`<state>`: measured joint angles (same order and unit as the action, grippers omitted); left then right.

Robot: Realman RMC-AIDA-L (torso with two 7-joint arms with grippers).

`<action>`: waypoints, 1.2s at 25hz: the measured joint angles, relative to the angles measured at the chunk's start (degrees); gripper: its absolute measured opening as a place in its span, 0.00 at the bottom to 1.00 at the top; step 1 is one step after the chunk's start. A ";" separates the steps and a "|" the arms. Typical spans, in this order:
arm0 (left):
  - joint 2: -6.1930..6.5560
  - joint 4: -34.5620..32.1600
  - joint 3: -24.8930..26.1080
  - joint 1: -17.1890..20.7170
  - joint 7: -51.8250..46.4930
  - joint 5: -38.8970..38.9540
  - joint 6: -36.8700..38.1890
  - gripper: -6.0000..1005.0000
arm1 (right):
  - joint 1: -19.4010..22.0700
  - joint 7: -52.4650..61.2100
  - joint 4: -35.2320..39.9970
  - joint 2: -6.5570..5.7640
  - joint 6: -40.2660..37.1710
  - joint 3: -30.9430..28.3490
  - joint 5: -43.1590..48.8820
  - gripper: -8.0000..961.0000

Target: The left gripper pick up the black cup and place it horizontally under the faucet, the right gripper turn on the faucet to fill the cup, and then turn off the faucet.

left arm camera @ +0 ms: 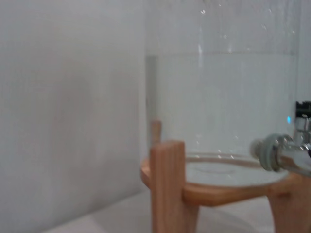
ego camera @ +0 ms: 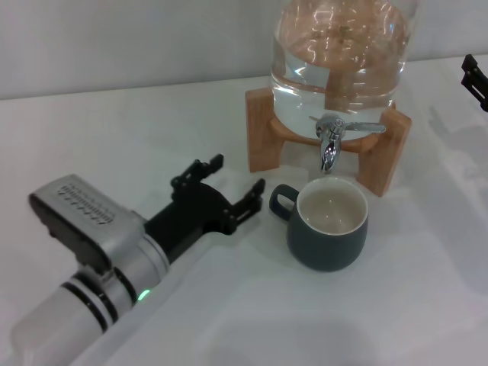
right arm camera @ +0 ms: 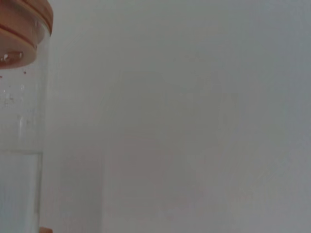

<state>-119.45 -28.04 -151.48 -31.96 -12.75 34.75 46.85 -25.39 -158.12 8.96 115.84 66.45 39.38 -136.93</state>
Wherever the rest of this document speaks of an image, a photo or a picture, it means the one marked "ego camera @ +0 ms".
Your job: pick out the glass water dispenser jar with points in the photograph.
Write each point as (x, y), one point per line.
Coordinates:
(339, 68)

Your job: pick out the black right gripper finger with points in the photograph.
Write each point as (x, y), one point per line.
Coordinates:
(476, 82)

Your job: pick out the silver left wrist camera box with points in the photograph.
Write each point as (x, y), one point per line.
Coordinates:
(87, 213)

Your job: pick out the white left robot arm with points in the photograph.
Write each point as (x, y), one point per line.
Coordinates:
(76, 309)

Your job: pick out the chrome dispenser faucet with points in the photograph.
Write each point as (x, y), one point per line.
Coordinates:
(329, 148)

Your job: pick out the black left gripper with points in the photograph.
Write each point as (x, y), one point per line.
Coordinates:
(194, 213)

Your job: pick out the wooden dispenser stand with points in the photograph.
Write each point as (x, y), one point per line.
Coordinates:
(261, 133)

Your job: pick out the dark teal ceramic mug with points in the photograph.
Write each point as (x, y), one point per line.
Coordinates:
(328, 249)

